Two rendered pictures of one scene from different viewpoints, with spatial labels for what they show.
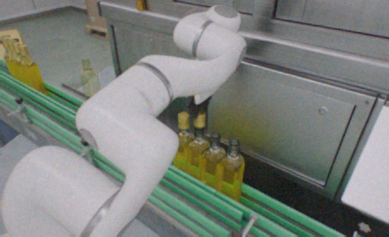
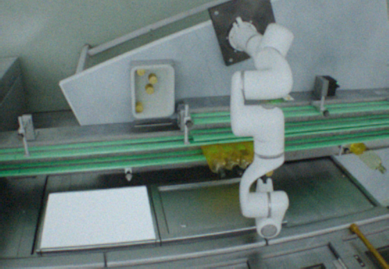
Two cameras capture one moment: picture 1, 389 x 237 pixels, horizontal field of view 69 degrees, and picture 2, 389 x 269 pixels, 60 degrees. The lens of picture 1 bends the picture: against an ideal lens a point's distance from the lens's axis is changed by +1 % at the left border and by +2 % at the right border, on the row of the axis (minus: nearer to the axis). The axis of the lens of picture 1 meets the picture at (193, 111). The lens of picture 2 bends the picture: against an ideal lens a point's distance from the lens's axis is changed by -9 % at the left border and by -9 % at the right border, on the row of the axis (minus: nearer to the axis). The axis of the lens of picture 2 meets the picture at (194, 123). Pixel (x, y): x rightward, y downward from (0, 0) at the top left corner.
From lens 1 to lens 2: 65 cm
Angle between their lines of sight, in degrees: 28
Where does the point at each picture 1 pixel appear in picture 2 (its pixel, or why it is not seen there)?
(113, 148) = (253, 110)
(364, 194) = (137, 195)
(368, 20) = not seen: outside the picture
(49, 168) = (276, 85)
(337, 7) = not seen: outside the picture
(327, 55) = (199, 251)
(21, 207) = (275, 64)
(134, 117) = (255, 127)
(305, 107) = (195, 222)
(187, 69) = (255, 171)
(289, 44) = (226, 248)
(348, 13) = not seen: outside the picture
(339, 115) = (173, 226)
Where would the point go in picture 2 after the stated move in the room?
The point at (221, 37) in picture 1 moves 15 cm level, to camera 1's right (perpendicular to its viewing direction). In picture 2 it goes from (255, 206) to (213, 234)
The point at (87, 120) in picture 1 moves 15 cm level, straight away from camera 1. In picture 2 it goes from (272, 112) to (311, 133)
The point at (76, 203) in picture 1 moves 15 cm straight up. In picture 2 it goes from (253, 81) to (276, 102)
